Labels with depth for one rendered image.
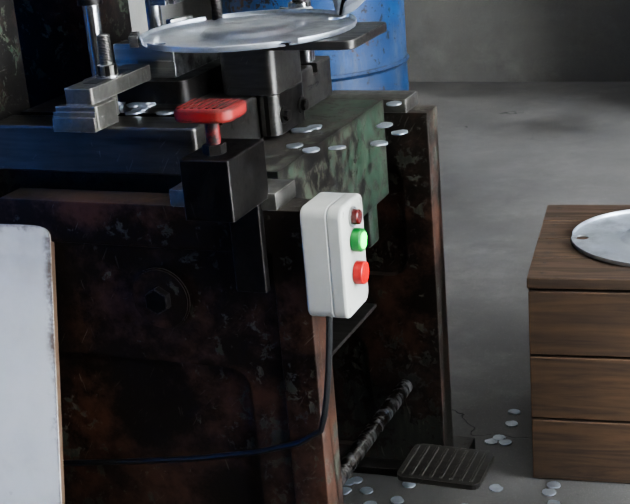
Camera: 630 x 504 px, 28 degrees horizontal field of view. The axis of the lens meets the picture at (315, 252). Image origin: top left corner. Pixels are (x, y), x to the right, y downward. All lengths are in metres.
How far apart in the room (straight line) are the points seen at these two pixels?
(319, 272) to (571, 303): 0.62
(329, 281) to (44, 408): 0.44
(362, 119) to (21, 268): 0.52
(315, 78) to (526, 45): 3.21
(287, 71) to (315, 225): 0.33
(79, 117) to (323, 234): 0.35
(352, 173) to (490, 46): 3.34
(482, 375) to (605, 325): 0.54
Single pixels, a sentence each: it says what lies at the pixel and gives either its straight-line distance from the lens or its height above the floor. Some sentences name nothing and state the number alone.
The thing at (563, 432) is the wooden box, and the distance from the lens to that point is 2.06.
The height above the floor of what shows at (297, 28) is 0.78.
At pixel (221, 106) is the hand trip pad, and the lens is 1.36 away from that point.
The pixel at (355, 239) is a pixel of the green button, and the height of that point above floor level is 0.58.
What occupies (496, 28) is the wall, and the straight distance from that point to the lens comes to 5.05.
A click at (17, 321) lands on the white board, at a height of 0.46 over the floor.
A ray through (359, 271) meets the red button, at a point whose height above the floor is 0.55.
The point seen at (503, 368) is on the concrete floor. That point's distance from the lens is 2.49.
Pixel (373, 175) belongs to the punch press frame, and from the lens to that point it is 1.83.
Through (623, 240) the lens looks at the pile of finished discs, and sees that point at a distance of 2.11.
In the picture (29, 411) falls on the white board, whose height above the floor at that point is 0.35.
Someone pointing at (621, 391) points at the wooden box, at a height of 0.16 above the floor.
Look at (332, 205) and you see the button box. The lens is 1.42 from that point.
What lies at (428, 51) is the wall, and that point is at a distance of 5.14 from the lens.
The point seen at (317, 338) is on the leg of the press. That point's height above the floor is 0.46.
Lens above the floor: 1.04
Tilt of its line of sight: 19 degrees down
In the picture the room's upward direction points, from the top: 5 degrees counter-clockwise
